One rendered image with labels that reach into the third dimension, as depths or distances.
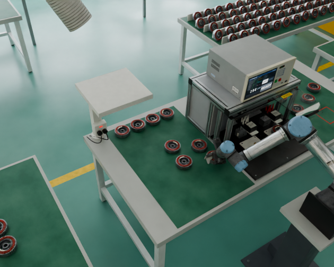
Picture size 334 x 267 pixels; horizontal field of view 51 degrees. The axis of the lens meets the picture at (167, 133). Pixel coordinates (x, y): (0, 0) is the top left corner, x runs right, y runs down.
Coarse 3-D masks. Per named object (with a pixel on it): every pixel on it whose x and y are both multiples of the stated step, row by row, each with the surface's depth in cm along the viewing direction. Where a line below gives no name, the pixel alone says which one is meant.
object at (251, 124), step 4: (236, 120) 247; (240, 120) 247; (240, 124) 245; (244, 124) 241; (248, 124) 240; (252, 124) 240; (240, 128) 248; (244, 128) 242; (248, 128) 239; (252, 128) 238; (256, 128) 241; (248, 132) 241; (252, 132) 240; (256, 132) 240
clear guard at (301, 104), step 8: (296, 88) 249; (280, 96) 241; (288, 96) 241; (296, 96) 242; (304, 96) 242; (288, 104) 235; (296, 104) 235; (304, 104) 235; (312, 104) 236; (296, 112) 229; (304, 112) 231; (320, 112) 238
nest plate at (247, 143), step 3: (249, 138) 250; (252, 138) 250; (255, 138) 250; (258, 138) 251; (243, 141) 248; (246, 141) 248; (249, 141) 248; (252, 141) 248; (255, 141) 248; (240, 144) 246; (243, 144) 246; (246, 144) 246; (249, 144) 246; (252, 144) 246; (243, 147) 245; (246, 147) 244
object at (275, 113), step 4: (264, 108) 258; (264, 112) 255; (268, 112) 254; (272, 112) 251; (276, 112) 251; (264, 116) 258; (268, 116) 253; (272, 116) 250; (276, 116) 248; (280, 116) 251; (272, 120) 252; (276, 120) 251; (280, 120) 251
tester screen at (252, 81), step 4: (268, 72) 222; (272, 72) 225; (260, 76) 220; (264, 76) 223; (268, 76) 225; (272, 76) 228; (252, 80) 218; (256, 80) 220; (260, 80) 223; (272, 80) 231; (248, 84) 218; (252, 84) 221; (256, 84) 223; (260, 84) 226; (264, 84) 228; (248, 88) 221; (252, 88) 224; (260, 88) 229; (268, 88) 235; (248, 92) 223; (252, 92) 226; (248, 96) 226
